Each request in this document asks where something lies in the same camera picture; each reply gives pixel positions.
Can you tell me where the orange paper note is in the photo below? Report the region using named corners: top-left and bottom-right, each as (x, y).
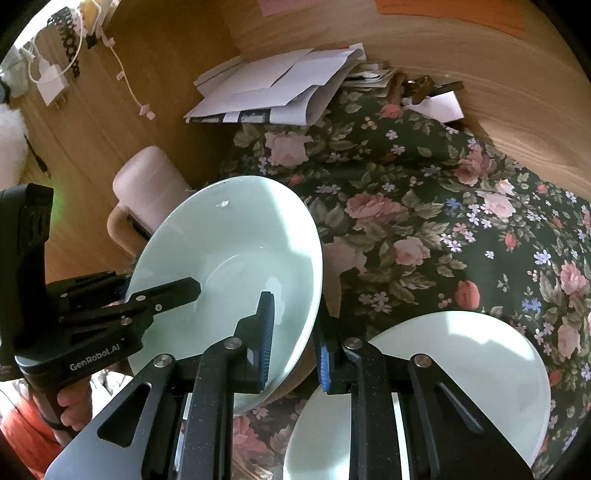
top-left (375, 0), bottom-right (527, 38)

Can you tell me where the stack of white papers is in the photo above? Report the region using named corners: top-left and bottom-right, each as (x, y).
top-left (184, 42), bottom-right (368, 125)

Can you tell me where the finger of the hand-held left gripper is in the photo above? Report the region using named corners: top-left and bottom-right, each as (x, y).
top-left (69, 277), bottom-right (202, 333)
top-left (48, 272), bottom-right (131, 310)

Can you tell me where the white cable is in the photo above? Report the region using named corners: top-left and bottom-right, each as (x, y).
top-left (28, 28), bottom-right (155, 121)

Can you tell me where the pale mint object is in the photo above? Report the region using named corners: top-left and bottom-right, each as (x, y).
top-left (0, 48), bottom-right (28, 100)

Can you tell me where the white fluffy object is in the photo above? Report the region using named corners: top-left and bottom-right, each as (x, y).
top-left (0, 104), bottom-right (28, 185)

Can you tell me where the person's orange clothing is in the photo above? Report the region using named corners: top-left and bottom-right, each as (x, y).
top-left (0, 388), bottom-right (63, 462)

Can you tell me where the small black hanging object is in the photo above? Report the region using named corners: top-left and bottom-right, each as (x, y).
top-left (23, 134), bottom-right (51, 178)

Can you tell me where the mint green plate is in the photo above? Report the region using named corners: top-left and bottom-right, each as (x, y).
top-left (283, 311), bottom-right (552, 480)

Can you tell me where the person's left hand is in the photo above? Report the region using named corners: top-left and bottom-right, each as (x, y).
top-left (58, 364), bottom-right (116, 430)

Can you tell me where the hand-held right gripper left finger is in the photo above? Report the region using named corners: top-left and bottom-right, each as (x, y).
top-left (44, 291), bottom-right (277, 480)

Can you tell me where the yellow object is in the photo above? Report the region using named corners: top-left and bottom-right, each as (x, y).
top-left (78, 0), bottom-right (102, 24)

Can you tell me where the white charger plug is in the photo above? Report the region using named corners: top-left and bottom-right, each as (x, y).
top-left (37, 65), bottom-right (70, 109)

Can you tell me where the pile of dark cards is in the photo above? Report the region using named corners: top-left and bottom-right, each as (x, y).
top-left (346, 60), bottom-right (407, 100)

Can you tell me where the black lace ribbon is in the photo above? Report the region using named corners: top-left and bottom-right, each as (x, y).
top-left (51, 11), bottom-right (84, 79)

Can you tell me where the pale jug with beige handle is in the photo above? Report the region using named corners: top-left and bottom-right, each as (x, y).
top-left (107, 146), bottom-right (192, 257)

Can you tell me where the dark floral cloth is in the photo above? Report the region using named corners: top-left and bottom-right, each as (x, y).
top-left (217, 85), bottom-right (591, 480)

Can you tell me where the pink paper note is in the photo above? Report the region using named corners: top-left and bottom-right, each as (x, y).
top-left (257, 0), bottom-right (301, 17)

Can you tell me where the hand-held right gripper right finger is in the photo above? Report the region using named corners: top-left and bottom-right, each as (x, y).
top-left (314, 318), bottom-right (534, 480)

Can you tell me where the mint green bowl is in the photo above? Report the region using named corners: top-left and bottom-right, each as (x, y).
top-left (124, 175), bottom-right (323, 416)

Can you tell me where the small white box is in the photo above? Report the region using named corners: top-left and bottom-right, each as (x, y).
top-left (418, 90), bottom-right (464, 124)

